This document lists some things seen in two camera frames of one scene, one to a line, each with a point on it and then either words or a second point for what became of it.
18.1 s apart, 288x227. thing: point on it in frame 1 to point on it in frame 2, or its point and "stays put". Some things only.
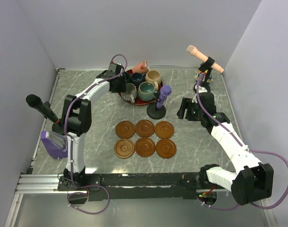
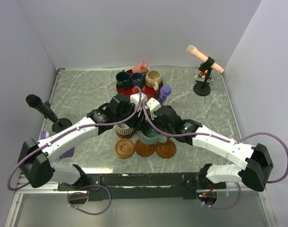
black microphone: x=36 y=101 stays put
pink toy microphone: x=194 y=51 stays put
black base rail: x=119 y=187 stays put
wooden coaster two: x=124 y=148 stays put
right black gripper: x=186 y=103 to x=154 y=120
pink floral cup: x=142 y=67 stays put
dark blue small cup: x=136 y=78 stays put
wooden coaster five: x=166 y=148 stays put
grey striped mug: x=130 y=93 to x=123 y=131
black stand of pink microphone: x=206 y=67 stays put
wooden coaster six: x=145 y=147 stays put
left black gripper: x=123 y=88 to x=137 y=122
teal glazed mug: x=146 y=91 to x=148 y=134
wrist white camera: x=201 y=90 to x=153 y=105
